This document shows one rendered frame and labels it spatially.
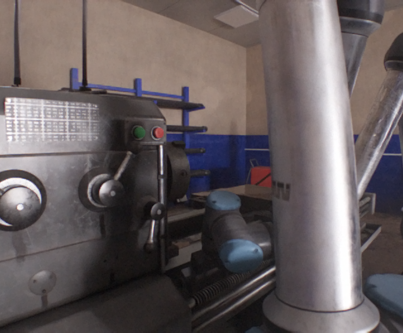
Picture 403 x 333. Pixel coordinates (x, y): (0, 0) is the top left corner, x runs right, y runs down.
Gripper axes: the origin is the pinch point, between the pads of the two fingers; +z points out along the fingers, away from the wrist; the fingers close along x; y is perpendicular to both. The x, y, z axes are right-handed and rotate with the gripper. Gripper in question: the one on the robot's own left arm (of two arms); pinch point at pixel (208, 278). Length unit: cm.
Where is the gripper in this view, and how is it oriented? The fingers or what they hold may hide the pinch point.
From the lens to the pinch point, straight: 94.7
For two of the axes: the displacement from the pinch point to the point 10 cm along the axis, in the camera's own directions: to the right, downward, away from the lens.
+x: -8.6, 1.6, -4.8
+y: -5.0, -4.7, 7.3
